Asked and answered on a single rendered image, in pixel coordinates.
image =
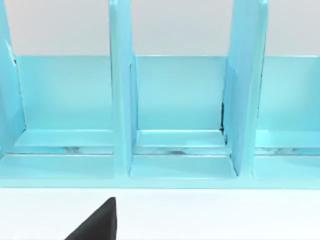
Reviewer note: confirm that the light blue rack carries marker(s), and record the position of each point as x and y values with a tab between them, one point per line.
175	105

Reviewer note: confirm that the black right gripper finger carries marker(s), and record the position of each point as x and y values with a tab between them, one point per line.
102	222

